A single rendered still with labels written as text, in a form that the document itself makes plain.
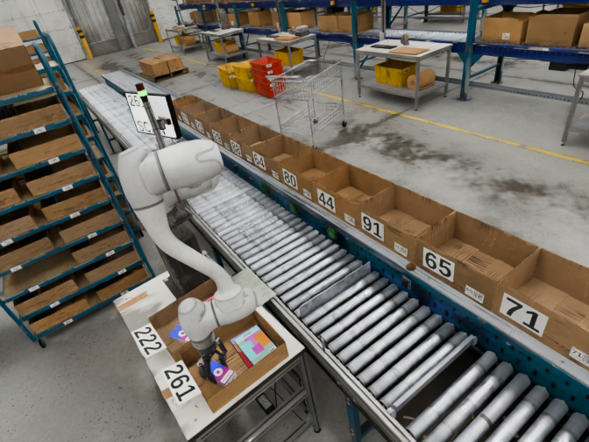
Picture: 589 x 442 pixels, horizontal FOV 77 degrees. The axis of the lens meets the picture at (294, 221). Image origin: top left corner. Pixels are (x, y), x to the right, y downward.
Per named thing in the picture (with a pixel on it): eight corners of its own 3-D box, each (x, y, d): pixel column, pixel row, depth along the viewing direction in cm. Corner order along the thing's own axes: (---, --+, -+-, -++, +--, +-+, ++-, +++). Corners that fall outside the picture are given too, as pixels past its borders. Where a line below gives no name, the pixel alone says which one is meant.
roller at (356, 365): (342, 373, 158) (341, 366, 155) (424, 308, 178) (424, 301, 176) (350, 381, 154) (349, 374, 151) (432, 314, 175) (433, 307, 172)
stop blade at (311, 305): (301, 318, 182) (299, 306, 177) (370, 273, 200) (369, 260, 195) (301, 319, 181) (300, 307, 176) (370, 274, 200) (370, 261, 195)
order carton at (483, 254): (413, 264, 178) (415, 237, 168) (452, 237, 190) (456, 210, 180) (491, 312, 150) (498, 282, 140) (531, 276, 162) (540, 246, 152)
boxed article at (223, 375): (214, 364, 164) (212, 360, 162) (237, 375, 158) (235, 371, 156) (204, 377, 159) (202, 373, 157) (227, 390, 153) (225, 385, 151)
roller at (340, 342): (322, 352, 167) (322, 345, 164) (403, 294, 188) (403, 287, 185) (329, 360, 163) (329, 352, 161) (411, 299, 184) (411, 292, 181)
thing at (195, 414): (115, 303, 210) (113, 300, 208) (205, 253, 236) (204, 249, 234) (189, 445, 141) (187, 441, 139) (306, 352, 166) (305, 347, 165)
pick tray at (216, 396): (184, 367, 166) (177, 353, 160) (256, 318, 182) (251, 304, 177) (213, 414, 146) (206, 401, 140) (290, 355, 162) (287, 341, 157)
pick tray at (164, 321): (153, 331, 185) (146, 318, 180) (219, 288, 203) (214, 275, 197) (178, 367, 166) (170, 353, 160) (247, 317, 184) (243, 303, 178)
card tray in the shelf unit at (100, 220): (65, 243, 266) (58, 232, 260) (59, 226, 288) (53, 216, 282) (121, 218, 283) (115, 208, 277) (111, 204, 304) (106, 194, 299)
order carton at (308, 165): (281, 183, 262) (277, 161, 252) (314, 167, 274) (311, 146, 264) (315, 203, 234) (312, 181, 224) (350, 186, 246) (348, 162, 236)
